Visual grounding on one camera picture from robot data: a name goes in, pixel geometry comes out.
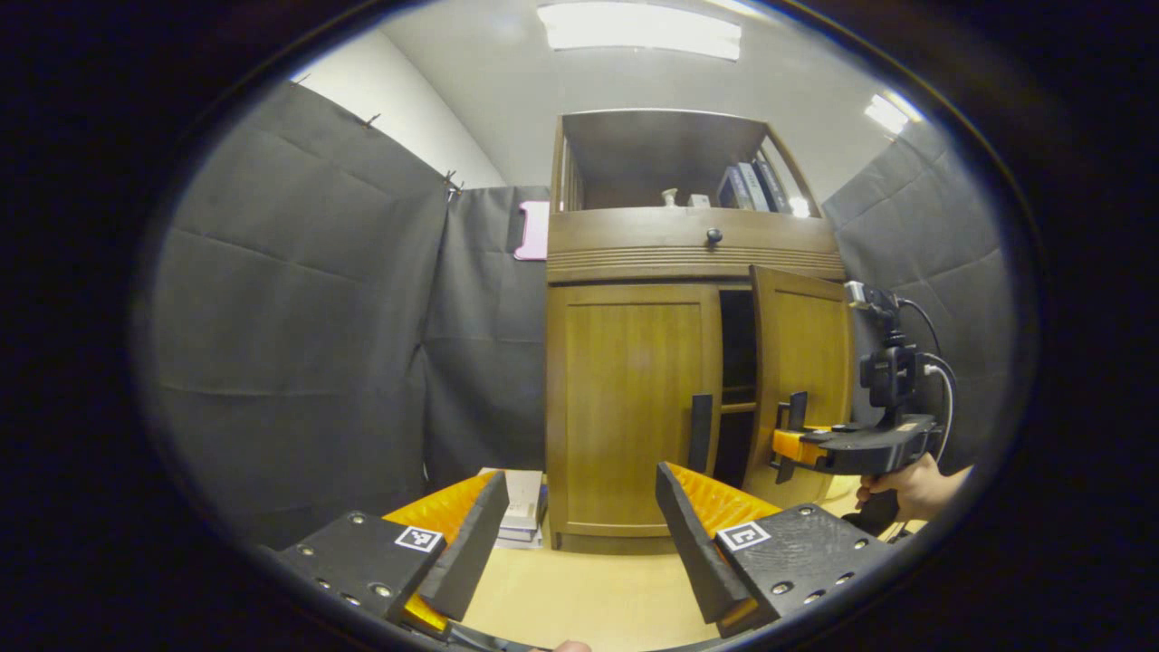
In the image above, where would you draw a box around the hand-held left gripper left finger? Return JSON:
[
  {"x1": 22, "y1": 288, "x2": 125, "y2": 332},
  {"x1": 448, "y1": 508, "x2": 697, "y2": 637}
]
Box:
[{"x1": 272, "y1": 469, "x2": 510, "y2": 635}]

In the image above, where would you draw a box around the black backdrop cloth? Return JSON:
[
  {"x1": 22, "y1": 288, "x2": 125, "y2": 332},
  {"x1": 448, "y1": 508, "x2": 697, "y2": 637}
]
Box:
[{"x1": 136, "y1": 80, "x2": 1015, "y2": 549}]

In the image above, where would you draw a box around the large ceiling light panel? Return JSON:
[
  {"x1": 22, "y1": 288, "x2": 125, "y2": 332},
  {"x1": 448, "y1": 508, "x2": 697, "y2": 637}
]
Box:
[{"x1": 536, "y1": 2, "x2": 743, "y2": 62}]

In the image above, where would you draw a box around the small ceiling light panel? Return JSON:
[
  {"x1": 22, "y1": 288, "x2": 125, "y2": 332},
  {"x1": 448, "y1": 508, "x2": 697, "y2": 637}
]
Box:
[{"x1": 862, "y1": 89, "x2": 924, "y2": 135}]

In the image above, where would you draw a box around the wooden shoe cabinet door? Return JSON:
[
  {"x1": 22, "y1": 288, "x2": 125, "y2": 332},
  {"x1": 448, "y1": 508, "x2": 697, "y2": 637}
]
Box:
[
  {"x1": 742, "y1": 264, "x2": 857, "y2": 510},
  {"x1": 547, "y1": 283, "x2": 723, "y2": 537}
]

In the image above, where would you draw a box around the stack of books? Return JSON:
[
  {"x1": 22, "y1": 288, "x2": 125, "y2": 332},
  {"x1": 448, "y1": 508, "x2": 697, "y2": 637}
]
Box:
[{"x1": 477, "y1": 466, "x2": 547, "y2": 550}]

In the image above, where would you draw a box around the black door handle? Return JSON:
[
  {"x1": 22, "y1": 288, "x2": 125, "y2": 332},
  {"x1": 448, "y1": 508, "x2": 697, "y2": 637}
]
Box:
[
  {"x1": 688, "y1": 394, "x2": 714, "y2": 474},
  {"x1": 774, "y1": 391, "x2": 809, "y2": 485}
]

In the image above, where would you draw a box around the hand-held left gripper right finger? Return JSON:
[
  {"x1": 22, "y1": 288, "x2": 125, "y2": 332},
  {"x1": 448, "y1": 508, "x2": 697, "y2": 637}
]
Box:
[{"x1": 655, "y1": 460, "x2": 899, "y2": 639}]

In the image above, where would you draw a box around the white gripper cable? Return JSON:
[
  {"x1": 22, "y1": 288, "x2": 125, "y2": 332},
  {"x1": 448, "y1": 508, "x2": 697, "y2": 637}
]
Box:
[{"x1": 924, "y1": 358, "x2": 958, "y2": 467}]

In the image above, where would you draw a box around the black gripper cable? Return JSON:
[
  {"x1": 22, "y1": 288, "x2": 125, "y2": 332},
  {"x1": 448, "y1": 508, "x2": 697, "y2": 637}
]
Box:
[{"x1": 896, "y1": 297, "x2": 944, "y2": 363}]

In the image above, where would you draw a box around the wooden double-door shoe cabinet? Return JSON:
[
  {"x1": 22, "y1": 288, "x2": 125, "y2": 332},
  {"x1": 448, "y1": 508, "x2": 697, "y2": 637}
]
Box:
[{"x1": 543, "y1": 109, "x2": 857, "y2": 553}]

